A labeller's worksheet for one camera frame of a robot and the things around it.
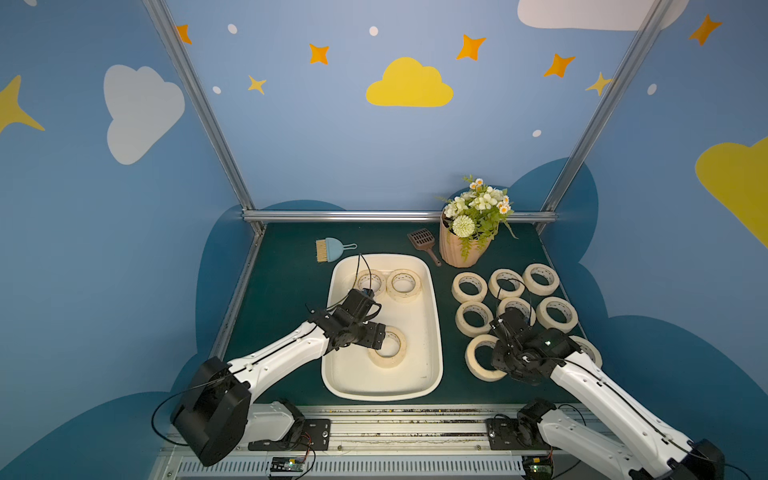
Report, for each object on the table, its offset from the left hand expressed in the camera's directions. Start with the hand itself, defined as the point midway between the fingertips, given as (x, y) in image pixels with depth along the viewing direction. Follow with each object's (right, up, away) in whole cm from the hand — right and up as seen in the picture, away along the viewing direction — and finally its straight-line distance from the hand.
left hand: (373, 328), depth 85 cm
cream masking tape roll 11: (+6, -9, -1) cm, 11 cm away
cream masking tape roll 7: (+64, -6, +1) cm, 64 cm away
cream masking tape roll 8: (+27, -8, -9) cm, 30 cm away
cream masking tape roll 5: (+48, +5, +12) cm, 50 cm away
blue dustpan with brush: (-18, +24, +30) cm, 42 cm away
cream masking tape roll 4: (+34, +13, +18) cm, 41 cm away
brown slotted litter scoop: (+18, +28, +30) cm, 44 cm away
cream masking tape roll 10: (-1, +13, +20) cm, 23 cm away
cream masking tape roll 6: (+32, +1, +8) cm, 33 cm away
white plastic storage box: (+11, -12, +1) cm, 16 cm away
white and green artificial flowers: (+30, +33, +2) cm, 44 cm away
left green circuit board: (-20, -30, -14) cm, 39 cm away
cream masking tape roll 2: (+47, +11, +20) cm, 52 cm away
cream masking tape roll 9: (+10, +11, +18) cm, 23 cm away
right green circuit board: (+42, -31, -12) cm, 54 cm away
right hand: (+36, -7, -6) cm, 37 cm away
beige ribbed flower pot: (+27, +23, +16) cm, 39 cm away
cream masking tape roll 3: (+62, +5, +12) cm, 63 cm away
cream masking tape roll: (+60, +13, +21) cm, 64 cm away
